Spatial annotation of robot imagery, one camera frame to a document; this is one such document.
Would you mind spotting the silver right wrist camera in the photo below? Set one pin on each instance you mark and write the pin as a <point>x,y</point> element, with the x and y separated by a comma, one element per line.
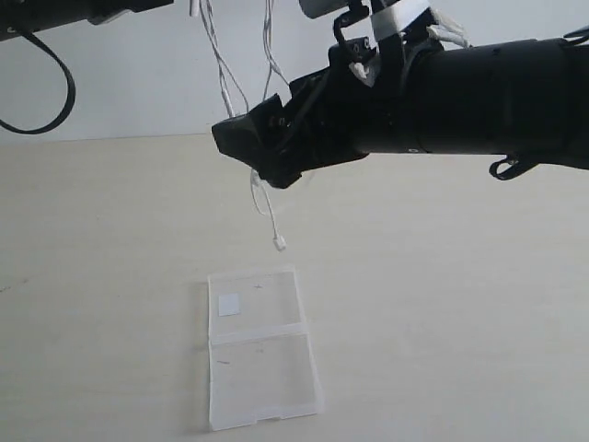
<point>314,9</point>

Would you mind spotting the clear plastic storage case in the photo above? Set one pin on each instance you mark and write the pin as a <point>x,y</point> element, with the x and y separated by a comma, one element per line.
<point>261,361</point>

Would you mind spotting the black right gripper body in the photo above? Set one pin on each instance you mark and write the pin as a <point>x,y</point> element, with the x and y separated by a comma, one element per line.
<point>358,105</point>

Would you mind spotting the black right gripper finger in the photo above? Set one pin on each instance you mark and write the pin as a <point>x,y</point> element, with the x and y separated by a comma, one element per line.
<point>265,127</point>
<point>279,168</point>

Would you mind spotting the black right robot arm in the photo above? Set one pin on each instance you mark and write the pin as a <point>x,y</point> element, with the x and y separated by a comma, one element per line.
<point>523,102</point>

